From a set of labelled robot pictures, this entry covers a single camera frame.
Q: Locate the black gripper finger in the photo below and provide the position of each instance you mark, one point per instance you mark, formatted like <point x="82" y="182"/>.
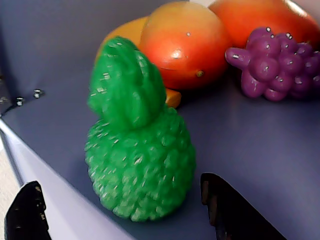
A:
<point x="237" y="215"/>
<point x="26" y="212"/>

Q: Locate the green toy pineapple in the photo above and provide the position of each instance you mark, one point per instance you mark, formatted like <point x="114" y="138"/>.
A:
<point x="140" y="160"/>

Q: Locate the light purple toy grapes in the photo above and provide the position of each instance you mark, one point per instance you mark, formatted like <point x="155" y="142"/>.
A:
<point x="275" y="67"/>

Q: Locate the red yellow toy mango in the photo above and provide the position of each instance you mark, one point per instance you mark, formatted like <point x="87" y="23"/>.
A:
<point x="185" y="50"/>
<point x="255" y="17"/>

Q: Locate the yellow toy banana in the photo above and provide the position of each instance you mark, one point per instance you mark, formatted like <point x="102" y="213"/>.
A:
<point x="125" y="32"/>

